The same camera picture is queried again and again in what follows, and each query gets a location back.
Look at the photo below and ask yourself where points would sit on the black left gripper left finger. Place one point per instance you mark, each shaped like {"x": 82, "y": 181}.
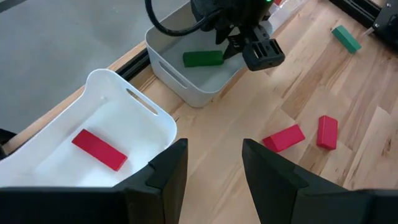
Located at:
{"x": 161, "y": 193}

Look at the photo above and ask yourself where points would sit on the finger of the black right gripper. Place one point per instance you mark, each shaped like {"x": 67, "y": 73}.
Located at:
{"x": 224, "y": 35}
{"x": 237, "y": 43}

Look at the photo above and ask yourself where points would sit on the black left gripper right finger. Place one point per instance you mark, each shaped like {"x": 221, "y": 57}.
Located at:
{"x": 273, "y": 193}

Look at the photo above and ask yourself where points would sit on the green wooden block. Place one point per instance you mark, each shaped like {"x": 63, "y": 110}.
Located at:
{"x": 346, "y": 39}
{"x": 202, "y": 58}

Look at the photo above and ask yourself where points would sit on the orange wooden block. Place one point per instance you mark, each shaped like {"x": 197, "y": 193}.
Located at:
{"x": 277, "y": 1}

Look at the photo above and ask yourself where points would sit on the red wooden block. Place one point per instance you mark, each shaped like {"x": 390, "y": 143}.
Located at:
{"x": 327, "y": 132}
{"x": 99, "y": 149}
{"x": 283, "y": 138}

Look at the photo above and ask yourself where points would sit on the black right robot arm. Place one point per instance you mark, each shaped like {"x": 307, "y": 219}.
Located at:
{"x": 388, "y": 25}

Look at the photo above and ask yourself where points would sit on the clear plastic bin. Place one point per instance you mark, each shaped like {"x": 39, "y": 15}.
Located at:
{"x": 289, "y": 6}

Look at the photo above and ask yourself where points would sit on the grey plastic bin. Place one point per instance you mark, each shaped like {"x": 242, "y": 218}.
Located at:
{"x": 186, "y": 87}

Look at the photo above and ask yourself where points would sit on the white plastic bin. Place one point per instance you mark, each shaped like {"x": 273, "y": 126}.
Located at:
{"x": 133, "y": 130}

